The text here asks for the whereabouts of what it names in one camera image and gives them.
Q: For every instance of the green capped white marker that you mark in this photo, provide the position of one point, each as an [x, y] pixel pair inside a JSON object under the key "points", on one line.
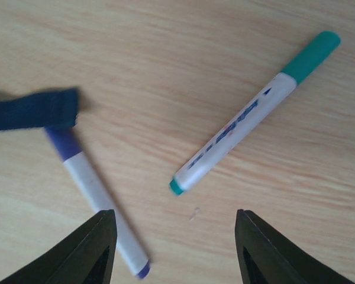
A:
{"points": [[282, 85]]}

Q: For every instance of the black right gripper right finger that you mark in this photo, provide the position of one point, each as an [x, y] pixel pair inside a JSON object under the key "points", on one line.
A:
{"points": [[267, 256]]}

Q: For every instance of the navy blue student backpack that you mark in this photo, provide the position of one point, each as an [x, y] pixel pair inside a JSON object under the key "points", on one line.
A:
{"points": [[57, 108]]}

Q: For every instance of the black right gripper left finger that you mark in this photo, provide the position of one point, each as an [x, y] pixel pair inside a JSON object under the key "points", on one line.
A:
{"points": [[84, 256]]}

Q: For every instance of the purple capped white marker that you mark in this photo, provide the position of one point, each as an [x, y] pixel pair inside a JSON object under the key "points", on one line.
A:
{"points": [[98, 197]]}

